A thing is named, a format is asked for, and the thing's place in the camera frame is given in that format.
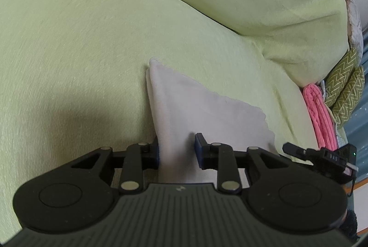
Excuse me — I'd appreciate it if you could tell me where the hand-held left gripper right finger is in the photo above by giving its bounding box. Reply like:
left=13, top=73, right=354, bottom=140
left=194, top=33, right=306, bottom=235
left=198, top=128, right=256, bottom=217
left=194, top=133, right=279, bottom=195

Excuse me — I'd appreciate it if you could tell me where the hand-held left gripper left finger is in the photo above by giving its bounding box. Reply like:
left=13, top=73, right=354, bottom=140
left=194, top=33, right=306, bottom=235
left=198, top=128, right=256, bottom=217
left=68, top=142, right=161, bottom=195

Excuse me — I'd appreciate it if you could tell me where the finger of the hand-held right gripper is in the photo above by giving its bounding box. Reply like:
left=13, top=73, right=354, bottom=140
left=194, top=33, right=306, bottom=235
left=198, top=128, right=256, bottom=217
left=282, top=142, right=314, bottom=163

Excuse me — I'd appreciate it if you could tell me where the beige garment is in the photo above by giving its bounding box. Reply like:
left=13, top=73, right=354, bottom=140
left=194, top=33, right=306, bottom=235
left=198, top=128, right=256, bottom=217
left=146, top=57, right=276, bottom=185

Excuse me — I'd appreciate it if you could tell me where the pink towel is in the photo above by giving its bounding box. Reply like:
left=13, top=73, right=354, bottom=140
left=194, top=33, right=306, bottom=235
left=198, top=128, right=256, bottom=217
left=302, top=84, right=339, bottom=151

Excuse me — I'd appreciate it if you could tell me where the green covered sofa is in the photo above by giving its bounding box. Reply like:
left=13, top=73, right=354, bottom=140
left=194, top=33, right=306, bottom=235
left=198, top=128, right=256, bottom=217
left=0, top=0, right=353, bottom=236

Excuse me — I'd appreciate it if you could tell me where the cream printed pillow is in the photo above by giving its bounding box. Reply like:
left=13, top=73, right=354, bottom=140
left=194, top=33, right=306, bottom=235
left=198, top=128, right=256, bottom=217
left=342, top=0, right=364, bottom=52

